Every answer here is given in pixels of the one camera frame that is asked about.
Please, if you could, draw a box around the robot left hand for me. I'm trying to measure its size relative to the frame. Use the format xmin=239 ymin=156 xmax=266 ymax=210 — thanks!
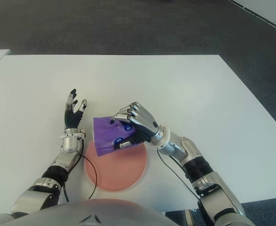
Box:
xmin=63 ymin=88 xmax=88 ymax=129

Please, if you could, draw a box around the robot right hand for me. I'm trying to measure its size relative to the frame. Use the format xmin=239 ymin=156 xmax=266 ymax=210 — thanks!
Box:
xmin=109 ymin=102 xmax=162 ymax=150

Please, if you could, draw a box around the purple tissue paper pack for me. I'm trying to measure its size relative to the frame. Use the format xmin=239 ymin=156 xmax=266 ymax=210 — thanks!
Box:
xmin=92 ymin=115 xmax=144 ymax=156

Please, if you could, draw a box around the round pink plate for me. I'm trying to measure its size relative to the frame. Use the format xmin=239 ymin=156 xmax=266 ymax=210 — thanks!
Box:
xmin=84 ymin=138 xmax=148 ymax=193

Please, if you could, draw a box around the silver robot torso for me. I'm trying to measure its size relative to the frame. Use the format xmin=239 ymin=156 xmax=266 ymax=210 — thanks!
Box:
xmin=1 ymin=198 xmax=169 ymax=226

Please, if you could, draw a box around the dark stand base white stripe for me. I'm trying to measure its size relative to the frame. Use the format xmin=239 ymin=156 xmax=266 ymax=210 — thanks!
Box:
xmin=166 ymin=209 xmax=196 ymax=226

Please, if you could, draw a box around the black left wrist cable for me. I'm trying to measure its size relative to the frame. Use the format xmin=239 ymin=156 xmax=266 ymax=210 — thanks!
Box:
xmin=62 ymin=138 xmax=99 ymax=203

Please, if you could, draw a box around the grey right wrist cable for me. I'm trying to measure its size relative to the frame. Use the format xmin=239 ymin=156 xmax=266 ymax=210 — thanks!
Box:
xmin=156 ymin=150 xmax=201 ymax=201

